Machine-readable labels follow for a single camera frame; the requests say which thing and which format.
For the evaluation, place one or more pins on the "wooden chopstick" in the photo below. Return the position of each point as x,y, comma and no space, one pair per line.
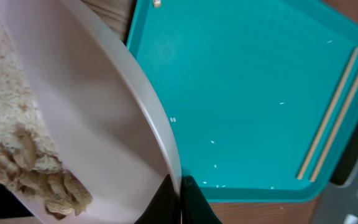
349,98
328,113

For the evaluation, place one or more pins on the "wooden chopstick right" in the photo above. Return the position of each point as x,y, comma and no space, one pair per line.
349,98

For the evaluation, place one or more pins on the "food scraps and rice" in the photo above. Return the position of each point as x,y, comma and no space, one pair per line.
29,162

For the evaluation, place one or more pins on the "wooden chopstick left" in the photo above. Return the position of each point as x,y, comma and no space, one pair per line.
328,113

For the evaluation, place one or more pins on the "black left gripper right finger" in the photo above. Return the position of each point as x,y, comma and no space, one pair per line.
195,208

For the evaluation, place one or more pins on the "grey dishwasher rack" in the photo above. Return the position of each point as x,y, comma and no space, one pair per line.
338,204

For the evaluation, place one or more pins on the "teal plastic tray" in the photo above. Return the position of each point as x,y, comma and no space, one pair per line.
245,86

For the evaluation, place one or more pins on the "pink round plate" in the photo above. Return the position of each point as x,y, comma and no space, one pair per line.
106,121

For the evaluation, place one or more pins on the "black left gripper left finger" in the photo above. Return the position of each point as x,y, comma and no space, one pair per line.
164,208

